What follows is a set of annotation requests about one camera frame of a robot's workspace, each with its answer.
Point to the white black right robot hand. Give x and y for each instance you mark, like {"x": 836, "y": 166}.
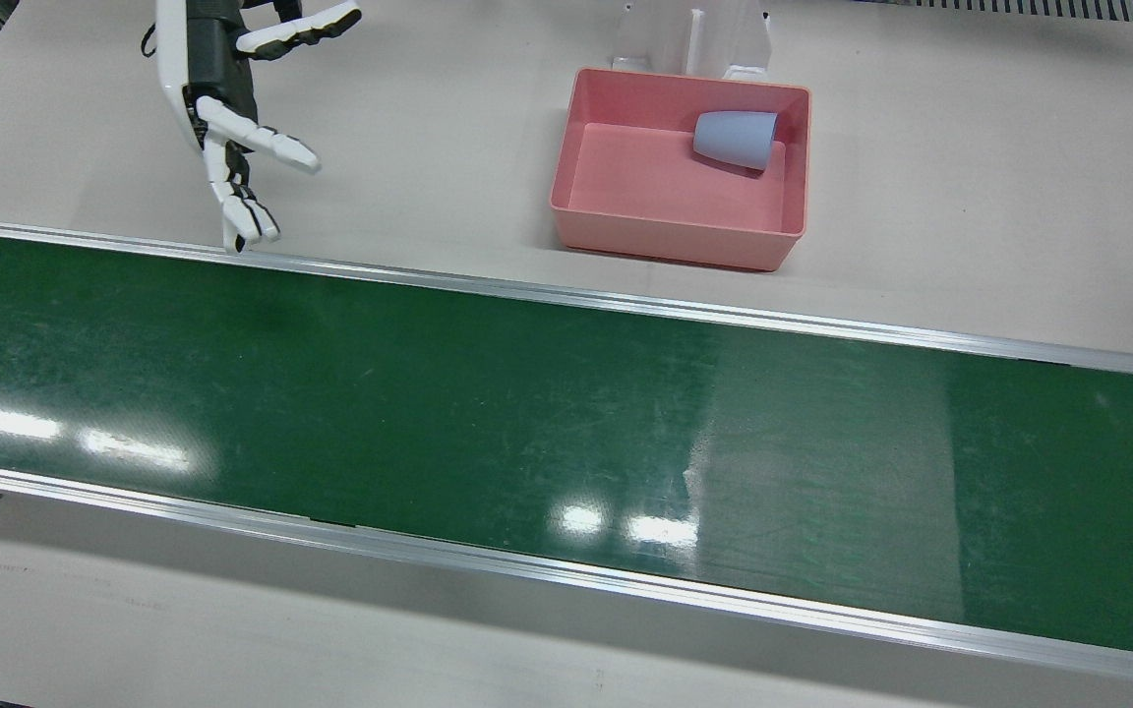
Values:
{"x": 208, "y": 59}

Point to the pale blue cup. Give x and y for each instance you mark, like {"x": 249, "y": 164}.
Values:
{"x": 734, "y": 140}

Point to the pink plastic box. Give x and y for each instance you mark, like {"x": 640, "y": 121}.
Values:
{"x": 665, "y": 231}

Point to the white column stand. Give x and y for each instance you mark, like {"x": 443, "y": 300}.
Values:
{"x": 660, "y": 29}

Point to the green belt conveyor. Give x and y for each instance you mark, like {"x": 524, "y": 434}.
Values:
{"x": 527, "y": 413}

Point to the metal floor grating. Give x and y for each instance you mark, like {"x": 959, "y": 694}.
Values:
{"x": 1068, "y": 8}

